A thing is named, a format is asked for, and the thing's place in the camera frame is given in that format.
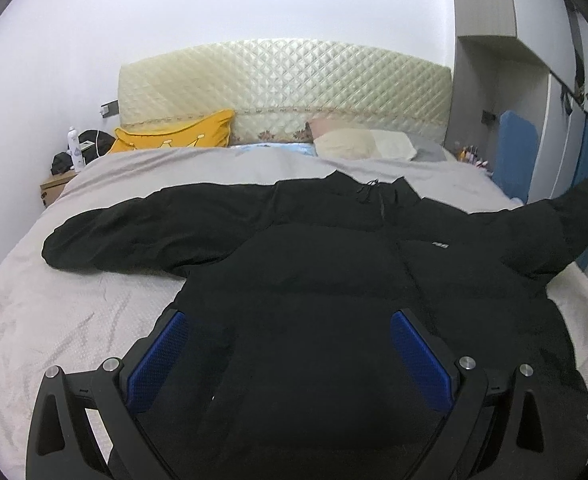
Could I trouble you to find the wall power socket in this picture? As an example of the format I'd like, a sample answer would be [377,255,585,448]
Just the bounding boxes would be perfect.
[100,100,119,118]

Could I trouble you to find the grey wall cabinet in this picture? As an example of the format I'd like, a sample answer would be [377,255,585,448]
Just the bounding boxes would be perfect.
[446,0,588,202]

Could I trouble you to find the beige and grey pillow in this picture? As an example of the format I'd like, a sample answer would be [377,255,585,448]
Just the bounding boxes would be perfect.
[306,118,455,162]

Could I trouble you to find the black puffer jacket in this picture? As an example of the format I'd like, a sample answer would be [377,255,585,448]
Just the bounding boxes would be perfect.
[42,172,588,479]

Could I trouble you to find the cream quilted headboard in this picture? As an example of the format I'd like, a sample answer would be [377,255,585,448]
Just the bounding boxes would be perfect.
[117,39,453,144]

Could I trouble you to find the small bottles on shelf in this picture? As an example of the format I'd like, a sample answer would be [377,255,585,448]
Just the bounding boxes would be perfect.
[456,145,488,169]

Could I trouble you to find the grey bed blanket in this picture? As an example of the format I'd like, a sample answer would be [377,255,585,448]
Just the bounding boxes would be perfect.
[0,148,588,479]

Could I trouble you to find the wooden nightstand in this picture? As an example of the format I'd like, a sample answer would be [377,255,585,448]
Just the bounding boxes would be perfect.
[40,170,76,208]

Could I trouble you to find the light blue bed sheet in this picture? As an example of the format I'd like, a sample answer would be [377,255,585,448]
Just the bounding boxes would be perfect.
[230,142,317,157]

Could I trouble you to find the blue padded chair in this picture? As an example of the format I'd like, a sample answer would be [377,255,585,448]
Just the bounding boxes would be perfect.
[491,110,539,203]

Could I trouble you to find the white spray bottle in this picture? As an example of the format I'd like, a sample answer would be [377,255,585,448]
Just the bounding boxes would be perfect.
[67,127,86,174]

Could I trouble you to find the yellow crown pillow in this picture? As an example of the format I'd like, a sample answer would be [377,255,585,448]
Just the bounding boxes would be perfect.
[108,110,235,154]

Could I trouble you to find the black bag on nightstand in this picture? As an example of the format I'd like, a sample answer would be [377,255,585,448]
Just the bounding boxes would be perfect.
[51,129,115,176]

